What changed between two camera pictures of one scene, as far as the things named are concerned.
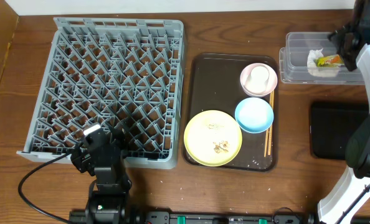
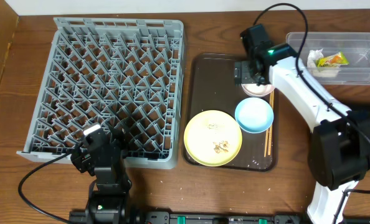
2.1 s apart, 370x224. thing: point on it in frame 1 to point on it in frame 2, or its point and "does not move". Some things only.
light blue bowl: x=254 y=115 does not move
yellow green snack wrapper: x=330 y=60 does not move
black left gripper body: x=111 y=144 does not move
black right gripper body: x=346 y=43 to x=241 y=73
